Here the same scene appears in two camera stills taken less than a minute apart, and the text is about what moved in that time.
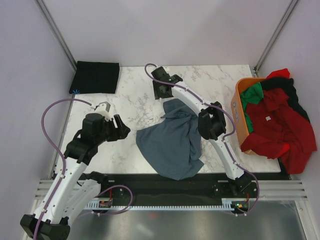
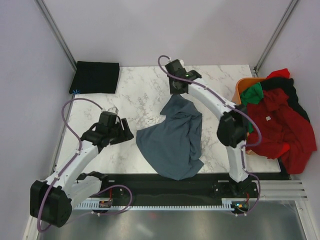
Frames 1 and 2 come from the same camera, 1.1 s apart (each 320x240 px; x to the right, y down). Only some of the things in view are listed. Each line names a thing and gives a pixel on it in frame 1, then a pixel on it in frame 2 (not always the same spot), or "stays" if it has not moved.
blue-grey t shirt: [172, 146] stays
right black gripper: [157, 94] to [172, 90]
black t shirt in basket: [286, 85] stays
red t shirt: [280, 131] stays
